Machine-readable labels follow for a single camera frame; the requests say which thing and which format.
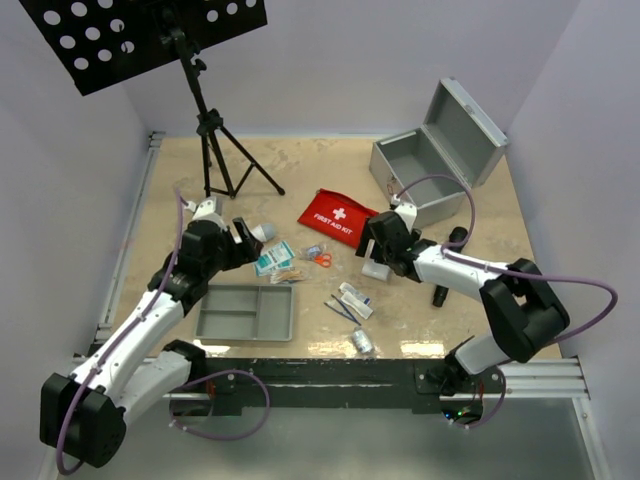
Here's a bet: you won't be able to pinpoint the white gauze pad packet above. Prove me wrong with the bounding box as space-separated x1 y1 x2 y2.
361 243 391 282

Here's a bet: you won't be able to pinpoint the red first aid pouch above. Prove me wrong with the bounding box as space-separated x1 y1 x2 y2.
298 189 378 249

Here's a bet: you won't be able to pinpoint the orange handled scissors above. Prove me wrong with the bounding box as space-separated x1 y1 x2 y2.
301 253 332 268

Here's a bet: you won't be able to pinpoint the teal gauze dressing packet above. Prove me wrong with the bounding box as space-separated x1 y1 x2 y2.
254 241 295 266

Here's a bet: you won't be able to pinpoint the cotton swabs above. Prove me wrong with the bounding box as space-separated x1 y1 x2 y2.
269 268 307 285

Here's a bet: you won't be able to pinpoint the grey compartment tray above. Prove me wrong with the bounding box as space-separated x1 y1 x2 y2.
194 284 295 343

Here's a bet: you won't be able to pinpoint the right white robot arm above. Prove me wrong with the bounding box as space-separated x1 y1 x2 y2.
356 210 570 396

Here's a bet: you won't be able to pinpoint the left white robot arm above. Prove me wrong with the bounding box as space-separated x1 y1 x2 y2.
40 216 263 475

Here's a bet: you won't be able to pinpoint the black flashlight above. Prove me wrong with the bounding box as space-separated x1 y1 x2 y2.
431 226 470 307

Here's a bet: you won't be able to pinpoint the white wipe sachet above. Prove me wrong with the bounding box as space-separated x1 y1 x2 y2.
341 292 373 319

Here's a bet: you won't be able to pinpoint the blue plastic tweezers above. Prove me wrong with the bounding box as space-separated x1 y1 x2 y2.
324 295 361 326

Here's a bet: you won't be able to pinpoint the grey metal case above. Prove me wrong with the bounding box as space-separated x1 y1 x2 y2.
369 77 508 228

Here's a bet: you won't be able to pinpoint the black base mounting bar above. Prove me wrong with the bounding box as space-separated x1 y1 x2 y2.
187 356 506 415

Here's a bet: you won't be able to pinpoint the black perforated music stand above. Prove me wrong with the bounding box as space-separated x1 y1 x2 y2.
19 0 276 198

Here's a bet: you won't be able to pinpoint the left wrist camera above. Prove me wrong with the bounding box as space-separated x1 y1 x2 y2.
192 196 224 225

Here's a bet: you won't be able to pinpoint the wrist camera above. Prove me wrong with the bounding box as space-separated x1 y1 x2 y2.
192 196 224 225
390 195 418 232

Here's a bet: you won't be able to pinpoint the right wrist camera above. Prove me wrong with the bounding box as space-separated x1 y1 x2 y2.
390 195 418 232

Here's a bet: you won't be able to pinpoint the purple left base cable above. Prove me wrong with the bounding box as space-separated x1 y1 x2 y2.
168 368 272 442

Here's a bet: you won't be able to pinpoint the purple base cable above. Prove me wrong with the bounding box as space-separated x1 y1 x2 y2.
448 367 507 431
168 368 272 442

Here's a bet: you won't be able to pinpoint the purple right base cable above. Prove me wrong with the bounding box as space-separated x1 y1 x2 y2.
448 367 507 431

